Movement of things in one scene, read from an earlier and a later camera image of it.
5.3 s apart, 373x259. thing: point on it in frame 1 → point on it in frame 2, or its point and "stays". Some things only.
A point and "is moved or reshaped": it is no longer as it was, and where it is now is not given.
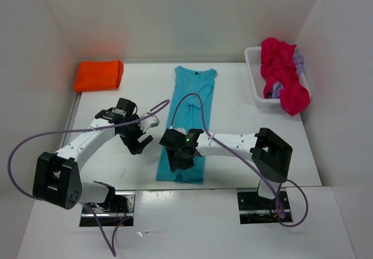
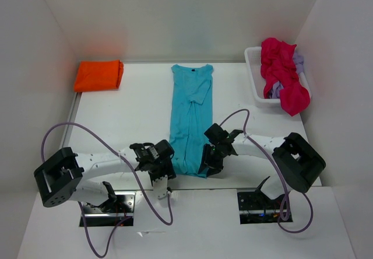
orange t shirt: x=98 y=74 stays
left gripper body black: x=131 y=133 → x=161 y=168
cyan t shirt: x=188 y=115 is moved or reshaped
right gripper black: x=174 y=163 → x=206 y=158
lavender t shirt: x=276 y=86 stays
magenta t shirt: x=277 y=64 stays
